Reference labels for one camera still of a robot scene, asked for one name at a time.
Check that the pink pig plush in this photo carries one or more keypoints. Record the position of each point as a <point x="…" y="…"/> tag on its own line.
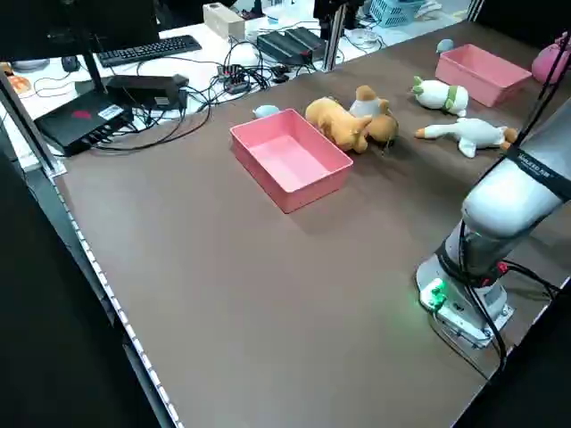
<point x="546" y="62"/>

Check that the black computer box red logo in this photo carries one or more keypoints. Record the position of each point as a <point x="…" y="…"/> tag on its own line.
<point x="76" y="120"/>

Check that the black ribbed power supply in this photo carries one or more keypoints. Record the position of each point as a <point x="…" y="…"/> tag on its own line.
<point x="305" y="38"/>
<point x="276" y="44"/>

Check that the black keyboard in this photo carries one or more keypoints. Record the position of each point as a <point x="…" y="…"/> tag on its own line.
<point x="147" y="50"/>

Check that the yellow doll with white shirt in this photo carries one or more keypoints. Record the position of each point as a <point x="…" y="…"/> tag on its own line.
<point x="379" y="127"/>

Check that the black usb hub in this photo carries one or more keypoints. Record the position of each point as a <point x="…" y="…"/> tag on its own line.
<point x="234" y="80"/>

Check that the yellow dog doll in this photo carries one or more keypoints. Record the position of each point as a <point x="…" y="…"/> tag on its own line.
<point x="334" y="122"/>

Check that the aluminium profile post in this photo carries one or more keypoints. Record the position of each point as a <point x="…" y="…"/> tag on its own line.
<point x="333" y="35"/>

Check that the beige box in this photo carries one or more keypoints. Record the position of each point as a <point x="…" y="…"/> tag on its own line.
<point x="223" y="20"/>

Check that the white doll with green scarf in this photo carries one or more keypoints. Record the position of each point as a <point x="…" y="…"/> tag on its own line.
<point x="439" y="93"/>

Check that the pink plastic box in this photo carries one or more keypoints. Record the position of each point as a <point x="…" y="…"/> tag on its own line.
<point x="482" y="67"/>
<point x="290" y="156"/>

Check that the black monitor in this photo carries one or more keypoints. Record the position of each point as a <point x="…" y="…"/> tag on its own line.
<point x="67" y="27"/>

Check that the aluminium frame corner post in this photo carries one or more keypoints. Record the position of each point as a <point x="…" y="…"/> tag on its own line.
<point x="27" y="125"/>

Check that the orange round object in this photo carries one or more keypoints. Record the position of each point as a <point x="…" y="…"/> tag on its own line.
<point x="19" y="84"/>

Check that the small blue-grey plush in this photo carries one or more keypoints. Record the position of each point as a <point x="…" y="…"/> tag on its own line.
<point x="266" y="110"/>
<point x="444" y="44"/>

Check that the blue plastic basket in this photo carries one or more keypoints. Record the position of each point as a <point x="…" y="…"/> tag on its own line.
<point x="394" y="10"/>

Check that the black mouse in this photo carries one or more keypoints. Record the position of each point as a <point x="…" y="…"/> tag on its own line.
<point x="70" y="63"/>

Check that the white desk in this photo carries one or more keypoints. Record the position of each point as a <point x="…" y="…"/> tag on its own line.
<point x="196" y="60"/>

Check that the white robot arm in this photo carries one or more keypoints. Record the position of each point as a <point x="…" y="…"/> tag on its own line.
<point x="499" y="196"/>

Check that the white goose doll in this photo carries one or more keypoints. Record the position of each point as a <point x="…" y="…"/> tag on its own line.
<point x="473" y="131"/>

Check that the black power adapter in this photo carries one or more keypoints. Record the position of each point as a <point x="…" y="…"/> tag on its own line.
<point x="143" y="87"/>

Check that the clear glass bowl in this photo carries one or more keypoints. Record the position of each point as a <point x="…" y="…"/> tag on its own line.
<point x="363" y="38"/>

